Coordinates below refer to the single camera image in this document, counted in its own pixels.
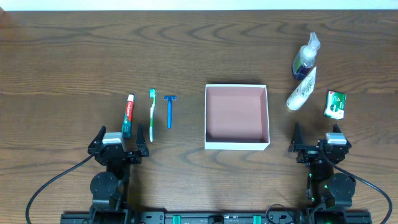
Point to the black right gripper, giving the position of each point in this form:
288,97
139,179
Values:
319,152

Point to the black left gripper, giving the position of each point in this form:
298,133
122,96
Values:
116,155

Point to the red green toothpaste tube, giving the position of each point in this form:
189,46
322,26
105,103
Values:
127,121

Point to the green white toothbrush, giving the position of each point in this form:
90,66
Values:
152,94

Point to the blue disposable razor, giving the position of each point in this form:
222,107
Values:
169,99

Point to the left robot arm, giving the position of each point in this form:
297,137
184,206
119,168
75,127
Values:
110,188

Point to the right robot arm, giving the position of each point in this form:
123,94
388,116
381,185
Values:
330,192

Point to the green white soap packet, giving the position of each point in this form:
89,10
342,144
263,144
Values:
335,105

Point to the white floral lotion tube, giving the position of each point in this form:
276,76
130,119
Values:
303,91

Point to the clear blue soap pump bottle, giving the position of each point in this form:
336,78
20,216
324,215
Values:
305,58

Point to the white square cardboard box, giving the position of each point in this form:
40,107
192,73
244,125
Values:
236,117

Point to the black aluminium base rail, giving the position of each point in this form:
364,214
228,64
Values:
272,216

